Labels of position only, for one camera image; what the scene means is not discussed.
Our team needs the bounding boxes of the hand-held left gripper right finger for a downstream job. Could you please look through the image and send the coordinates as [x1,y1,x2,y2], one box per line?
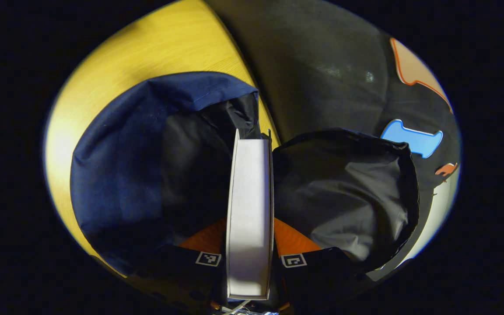
[273,218,376,310]

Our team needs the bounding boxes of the blue schoolbag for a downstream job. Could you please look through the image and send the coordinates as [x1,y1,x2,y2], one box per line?
[70,71,420,277]

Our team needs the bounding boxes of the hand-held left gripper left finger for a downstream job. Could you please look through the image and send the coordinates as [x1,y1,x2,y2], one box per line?
[137,218,228,310]

